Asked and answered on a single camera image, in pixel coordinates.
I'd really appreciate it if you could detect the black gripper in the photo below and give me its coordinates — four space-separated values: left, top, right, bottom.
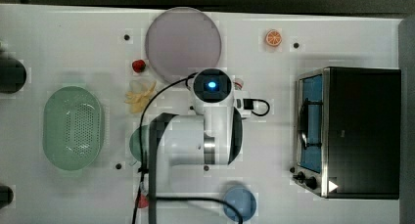
234 90 254 118

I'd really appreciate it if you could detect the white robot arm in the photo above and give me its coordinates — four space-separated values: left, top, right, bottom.
148 68 254 224

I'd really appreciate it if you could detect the black toaster oven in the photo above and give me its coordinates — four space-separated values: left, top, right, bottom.
290 67 401 200

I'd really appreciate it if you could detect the orange slice toy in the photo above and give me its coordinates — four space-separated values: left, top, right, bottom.
265 29 282 47

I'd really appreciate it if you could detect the large grey round plate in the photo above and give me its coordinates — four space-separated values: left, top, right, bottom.
145 7 222 83

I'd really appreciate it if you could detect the blue bowl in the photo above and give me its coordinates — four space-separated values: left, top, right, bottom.
223 186 256 221

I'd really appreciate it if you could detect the peeled banana toy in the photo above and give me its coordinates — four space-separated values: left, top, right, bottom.
124 80 157 113

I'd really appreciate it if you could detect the small red strawberry toy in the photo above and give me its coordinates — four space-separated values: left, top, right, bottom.
132 60 147 73

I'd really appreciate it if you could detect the green cup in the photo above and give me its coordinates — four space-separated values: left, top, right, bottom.
129 125 149 161

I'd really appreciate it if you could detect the red green strawberry toy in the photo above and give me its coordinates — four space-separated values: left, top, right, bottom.
137 195 149 208

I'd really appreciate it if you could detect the green colander basket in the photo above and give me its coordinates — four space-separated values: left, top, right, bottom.
43 86 104 171

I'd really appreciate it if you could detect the black cylinder post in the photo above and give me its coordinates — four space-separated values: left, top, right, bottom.
0 59 27 94
0 185 14 208

